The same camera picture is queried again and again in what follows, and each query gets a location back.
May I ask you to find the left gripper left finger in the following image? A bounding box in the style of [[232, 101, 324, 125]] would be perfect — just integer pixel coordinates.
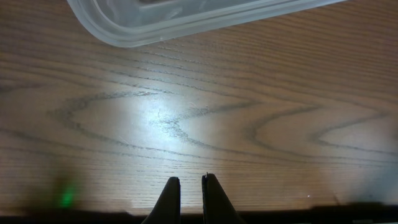
[[142, 177, 181, 224]]

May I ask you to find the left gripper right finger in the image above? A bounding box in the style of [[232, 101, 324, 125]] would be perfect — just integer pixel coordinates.
[[201, 174, 246, 224]]

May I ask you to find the clear plastic container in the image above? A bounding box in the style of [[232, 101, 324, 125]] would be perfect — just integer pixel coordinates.
[[67, 0, 341, 48]]

